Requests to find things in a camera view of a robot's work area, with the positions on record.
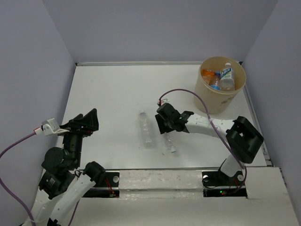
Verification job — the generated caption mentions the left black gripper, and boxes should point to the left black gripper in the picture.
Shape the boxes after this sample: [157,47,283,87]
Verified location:
[57,107,100,166]

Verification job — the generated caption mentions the clear bottle blue cap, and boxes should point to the clear bottle blue cap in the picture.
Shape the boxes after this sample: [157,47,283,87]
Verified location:
[162,133,178,157]

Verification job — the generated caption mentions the clear bottle without cap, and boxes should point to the clear bottle without cap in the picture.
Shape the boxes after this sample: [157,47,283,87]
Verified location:
[138,110,156,149]

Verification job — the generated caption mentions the blue label small bottle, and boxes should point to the blue label small bottle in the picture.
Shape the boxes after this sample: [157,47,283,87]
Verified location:
[209,72,221,90]

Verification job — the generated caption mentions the orange bottle white cap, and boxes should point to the orange bottle white cap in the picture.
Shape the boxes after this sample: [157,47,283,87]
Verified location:
[201,69,215,85]

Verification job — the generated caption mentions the green label water bottle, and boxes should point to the green label water bottle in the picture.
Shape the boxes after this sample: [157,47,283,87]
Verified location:
[220,63,235,92]

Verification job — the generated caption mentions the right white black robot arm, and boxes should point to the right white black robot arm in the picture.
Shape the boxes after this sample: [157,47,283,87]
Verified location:
[155,103,264,185]

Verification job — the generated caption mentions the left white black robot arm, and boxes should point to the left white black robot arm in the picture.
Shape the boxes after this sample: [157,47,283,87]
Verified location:
[23,108,105,226]

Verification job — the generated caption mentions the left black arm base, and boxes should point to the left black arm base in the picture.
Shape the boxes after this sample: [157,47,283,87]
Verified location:
[83,170,120,198]

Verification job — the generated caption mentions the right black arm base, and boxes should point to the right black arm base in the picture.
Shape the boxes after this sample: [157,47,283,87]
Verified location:
[201,166,247,197]

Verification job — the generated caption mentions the beige round bin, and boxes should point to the beige round bin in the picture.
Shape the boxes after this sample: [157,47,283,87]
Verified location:
[194,56,246,114]

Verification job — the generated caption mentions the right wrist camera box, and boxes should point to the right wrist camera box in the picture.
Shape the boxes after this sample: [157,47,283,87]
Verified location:
[157,98,170,106]

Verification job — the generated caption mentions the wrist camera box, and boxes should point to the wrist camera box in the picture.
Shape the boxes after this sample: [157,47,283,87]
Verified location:
[33,118,69,136]
[157,98,170,106]

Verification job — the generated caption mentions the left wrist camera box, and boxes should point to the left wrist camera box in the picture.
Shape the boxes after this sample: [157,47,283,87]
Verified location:
[33,118,69,136]

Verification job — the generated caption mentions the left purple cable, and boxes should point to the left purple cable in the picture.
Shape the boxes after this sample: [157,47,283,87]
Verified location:
[0,130,78,226]

